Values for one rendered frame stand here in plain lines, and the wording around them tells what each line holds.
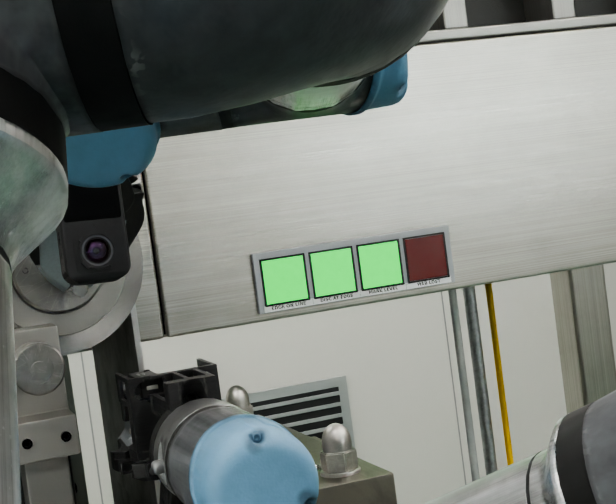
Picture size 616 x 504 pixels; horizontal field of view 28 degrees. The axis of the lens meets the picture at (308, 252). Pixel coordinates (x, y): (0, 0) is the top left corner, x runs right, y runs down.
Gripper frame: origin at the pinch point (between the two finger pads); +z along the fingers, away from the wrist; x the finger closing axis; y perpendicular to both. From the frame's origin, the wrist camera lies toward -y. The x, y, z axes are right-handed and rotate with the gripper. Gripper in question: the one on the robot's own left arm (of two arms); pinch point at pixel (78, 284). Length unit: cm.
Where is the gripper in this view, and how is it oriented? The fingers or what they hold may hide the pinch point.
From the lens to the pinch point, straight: 102.1
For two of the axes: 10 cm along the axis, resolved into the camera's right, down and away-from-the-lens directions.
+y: -3.1, -7.7, 5.6
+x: -9.3, 1.4, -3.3
